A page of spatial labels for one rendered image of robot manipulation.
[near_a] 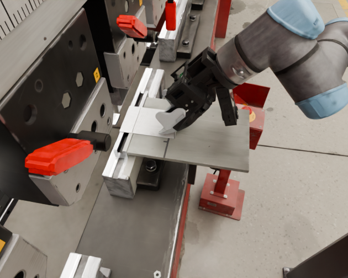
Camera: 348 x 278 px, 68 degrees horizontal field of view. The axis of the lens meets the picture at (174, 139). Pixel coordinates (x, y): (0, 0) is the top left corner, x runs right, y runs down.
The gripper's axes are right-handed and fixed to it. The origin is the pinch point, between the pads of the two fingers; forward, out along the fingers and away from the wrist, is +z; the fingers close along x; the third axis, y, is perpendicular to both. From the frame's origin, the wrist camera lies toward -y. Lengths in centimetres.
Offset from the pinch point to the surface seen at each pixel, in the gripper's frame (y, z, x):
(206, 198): -70, 57, -26
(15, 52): 27.1, -22.9, 26.1
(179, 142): -3.2, -1.8, 5.0
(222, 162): -10.6, -8.2, 9.0
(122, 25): 21.5, -21.1, 12.5
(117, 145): 7.0, 7.0, 8.0
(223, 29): -74, 57, -214
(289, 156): -119, 31, -71
